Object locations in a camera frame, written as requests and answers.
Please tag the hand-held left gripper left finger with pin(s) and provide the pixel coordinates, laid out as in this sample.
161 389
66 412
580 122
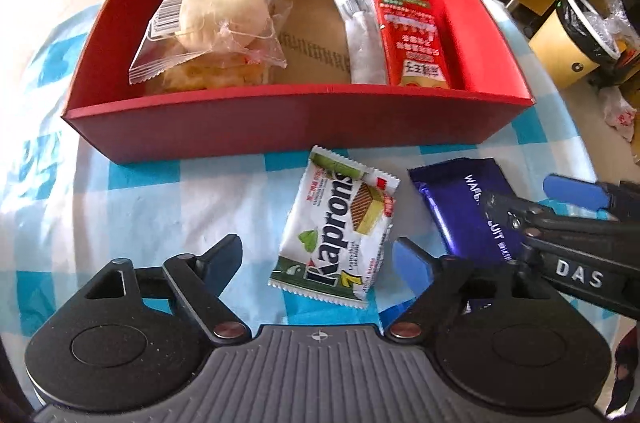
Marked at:
225 263

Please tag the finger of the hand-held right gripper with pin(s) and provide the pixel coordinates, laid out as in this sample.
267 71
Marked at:
505 210
575 192

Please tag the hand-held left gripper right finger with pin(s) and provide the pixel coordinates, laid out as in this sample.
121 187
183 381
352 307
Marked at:
412 268

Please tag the purple wafer packet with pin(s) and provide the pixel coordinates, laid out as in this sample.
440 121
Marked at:
450 193

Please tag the white green wafer packet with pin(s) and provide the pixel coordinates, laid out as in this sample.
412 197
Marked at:
330 228

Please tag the red cardboard box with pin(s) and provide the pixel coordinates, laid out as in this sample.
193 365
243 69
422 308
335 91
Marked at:
300 123

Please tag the red long snack packet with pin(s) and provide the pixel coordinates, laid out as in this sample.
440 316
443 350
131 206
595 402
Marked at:
410 38

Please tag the white long snack packet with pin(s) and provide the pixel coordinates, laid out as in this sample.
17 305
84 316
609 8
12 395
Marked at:
362 48

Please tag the clear bun packet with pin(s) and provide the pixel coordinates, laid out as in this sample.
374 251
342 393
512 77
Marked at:
220 13

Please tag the white red plastic bag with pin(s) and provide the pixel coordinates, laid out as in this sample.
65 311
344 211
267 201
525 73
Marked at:
620 113

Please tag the blue checkered tablecloth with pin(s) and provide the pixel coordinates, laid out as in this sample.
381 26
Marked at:
150 203

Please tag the yellow trash bin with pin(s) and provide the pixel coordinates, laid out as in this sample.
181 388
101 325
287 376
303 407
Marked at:
560 48

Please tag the black bin liner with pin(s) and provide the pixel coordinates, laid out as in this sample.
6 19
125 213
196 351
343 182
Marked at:
580 28

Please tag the clear plastic bag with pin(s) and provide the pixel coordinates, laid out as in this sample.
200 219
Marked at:
617 23

